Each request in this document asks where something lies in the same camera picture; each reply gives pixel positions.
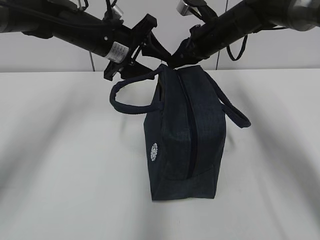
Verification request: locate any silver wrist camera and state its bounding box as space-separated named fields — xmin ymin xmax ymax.
xmin=176 ymin=0 xmax=207 ymax=16
xmin=111 ymin=5 xmax=124 ymax=20

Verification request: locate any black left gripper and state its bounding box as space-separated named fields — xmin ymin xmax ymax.
xmin=103 ymin=14 xmax=171 ymax=81

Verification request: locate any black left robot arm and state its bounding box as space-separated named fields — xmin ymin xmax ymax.
xmin=0 ymin=0 xmax=171 ymax=81

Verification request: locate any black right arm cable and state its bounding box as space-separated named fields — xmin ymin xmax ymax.
xmin=226 ymin=34 xmax=249 ymax=62

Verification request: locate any dark navy lunch bag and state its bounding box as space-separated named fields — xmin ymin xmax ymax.
xmin=109 ymin=64 xmax=251 ymax=201

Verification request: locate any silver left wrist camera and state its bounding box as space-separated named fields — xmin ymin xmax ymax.
xmin=111 ymin=5 xmax=124 ymax=20

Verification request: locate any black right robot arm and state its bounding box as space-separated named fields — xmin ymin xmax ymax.
xmin=166 ymin=0 xmax=320 ymax=68

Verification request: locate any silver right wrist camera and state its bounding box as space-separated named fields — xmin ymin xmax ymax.
xmin=176 ymin=0 xmax=207 ymax=16

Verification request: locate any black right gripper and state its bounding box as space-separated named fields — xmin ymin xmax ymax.
xmin=166 ymin=24 xmax=225 ymax=68

